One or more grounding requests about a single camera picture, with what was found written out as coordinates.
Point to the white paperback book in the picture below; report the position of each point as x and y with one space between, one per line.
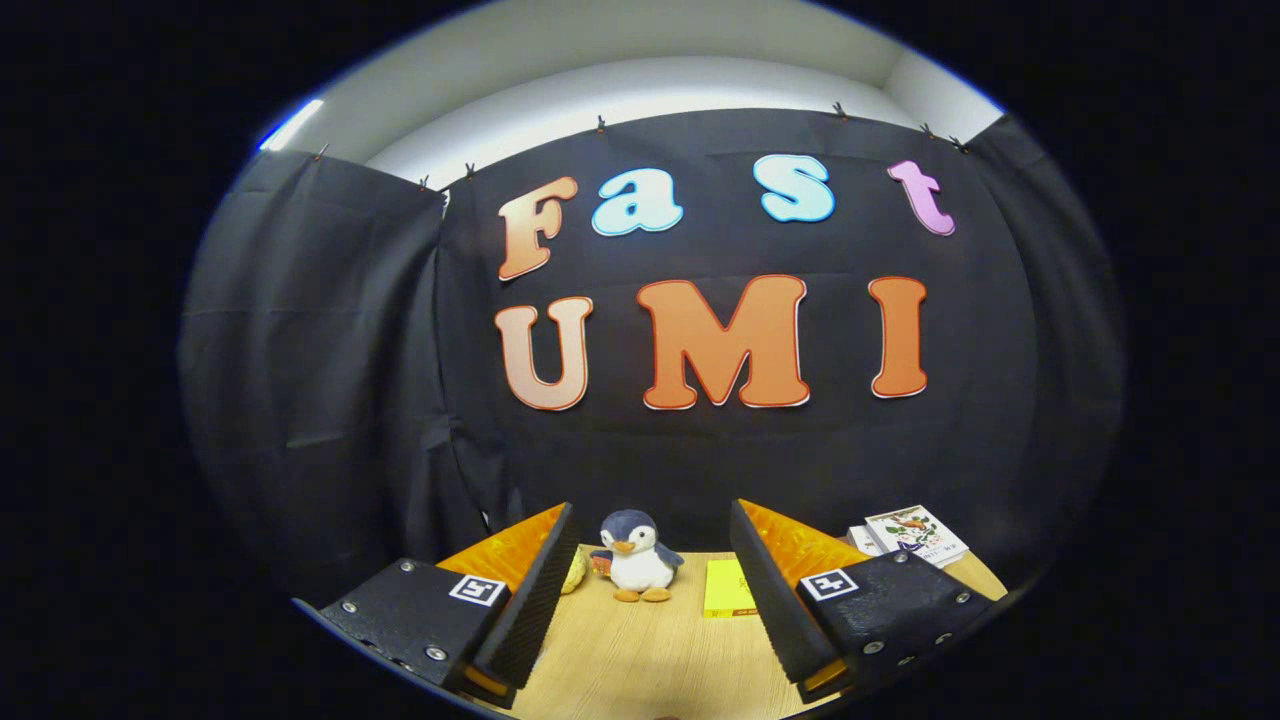
860 540

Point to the white illustrated cover book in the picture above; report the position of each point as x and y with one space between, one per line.
915 535

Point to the penguin plush toy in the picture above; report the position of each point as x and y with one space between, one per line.
635 565

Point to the thick yellow book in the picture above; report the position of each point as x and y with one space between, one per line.
725 590

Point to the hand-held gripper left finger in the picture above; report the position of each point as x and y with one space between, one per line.
535 610

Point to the ceiling strip light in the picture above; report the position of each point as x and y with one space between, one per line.
292 125

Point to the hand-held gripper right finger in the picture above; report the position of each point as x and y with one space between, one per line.
775 610

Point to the row of small black clips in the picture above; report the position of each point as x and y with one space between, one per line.
601 124

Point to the yellow round plush toy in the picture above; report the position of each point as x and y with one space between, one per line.
575 572

